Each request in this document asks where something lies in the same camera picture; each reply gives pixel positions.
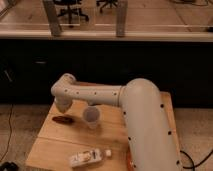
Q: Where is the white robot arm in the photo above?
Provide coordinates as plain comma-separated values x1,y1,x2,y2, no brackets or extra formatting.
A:
51,73,182,171

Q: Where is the black cable right floor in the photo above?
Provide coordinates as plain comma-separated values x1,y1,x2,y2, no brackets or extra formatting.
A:
180,148,213,170

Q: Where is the right office chair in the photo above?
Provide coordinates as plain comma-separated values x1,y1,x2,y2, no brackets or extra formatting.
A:
96,0,118,13

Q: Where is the orange plate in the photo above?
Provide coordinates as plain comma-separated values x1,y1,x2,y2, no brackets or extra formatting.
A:
126,151,133,171

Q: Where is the black object bottom left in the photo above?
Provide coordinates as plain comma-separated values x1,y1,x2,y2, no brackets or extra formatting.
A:
0,162,19,171

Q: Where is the left office chair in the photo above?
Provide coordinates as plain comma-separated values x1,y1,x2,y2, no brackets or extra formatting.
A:
53,0,89,23

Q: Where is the left grey metal post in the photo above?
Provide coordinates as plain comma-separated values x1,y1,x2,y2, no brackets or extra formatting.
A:
42,0,62,37

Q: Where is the black cable left floor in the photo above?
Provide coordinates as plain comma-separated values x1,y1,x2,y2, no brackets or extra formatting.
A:
0,103,15,163

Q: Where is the office chair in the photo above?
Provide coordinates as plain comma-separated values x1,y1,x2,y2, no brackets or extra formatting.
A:
53,0,89,23
96,0,118,13

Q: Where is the dark red pepper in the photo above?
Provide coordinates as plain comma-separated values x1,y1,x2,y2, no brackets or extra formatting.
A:
52,116,74,124

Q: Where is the black cable floor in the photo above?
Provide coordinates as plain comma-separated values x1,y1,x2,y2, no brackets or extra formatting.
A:
180,148,213,170
0,103,15,163

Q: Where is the grey metal post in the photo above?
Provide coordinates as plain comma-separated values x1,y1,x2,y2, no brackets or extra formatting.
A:
42,0,62,37
116,0,128,37

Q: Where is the right grey metal post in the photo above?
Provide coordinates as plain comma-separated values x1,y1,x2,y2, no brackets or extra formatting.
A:
116,0,128,37

